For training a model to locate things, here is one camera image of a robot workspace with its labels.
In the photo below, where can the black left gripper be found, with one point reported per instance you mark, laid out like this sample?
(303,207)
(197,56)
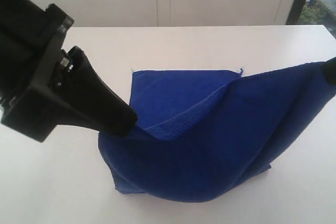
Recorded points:
(42,86)

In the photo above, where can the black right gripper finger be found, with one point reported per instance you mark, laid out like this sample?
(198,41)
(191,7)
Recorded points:
(329,71)

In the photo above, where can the blue terry towel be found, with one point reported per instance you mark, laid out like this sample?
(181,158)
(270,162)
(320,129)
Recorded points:
(201,133)

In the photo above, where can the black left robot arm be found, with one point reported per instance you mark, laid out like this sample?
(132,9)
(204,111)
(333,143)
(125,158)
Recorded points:
(43,86)

